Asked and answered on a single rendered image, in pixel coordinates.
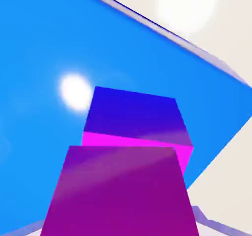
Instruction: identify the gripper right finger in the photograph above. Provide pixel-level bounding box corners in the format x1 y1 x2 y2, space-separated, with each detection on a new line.
191 205 252 236

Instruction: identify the small magenta cube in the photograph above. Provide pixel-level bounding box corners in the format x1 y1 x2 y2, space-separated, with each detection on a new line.
81 86 194 176

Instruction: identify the small purple cube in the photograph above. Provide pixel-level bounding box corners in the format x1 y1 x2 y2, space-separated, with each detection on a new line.
39 145 200 236

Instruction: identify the large blue box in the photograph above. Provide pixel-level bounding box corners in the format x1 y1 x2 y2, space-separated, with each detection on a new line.
0 0 252 236

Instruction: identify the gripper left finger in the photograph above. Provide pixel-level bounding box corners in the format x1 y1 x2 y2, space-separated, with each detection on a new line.
0 219 44 236

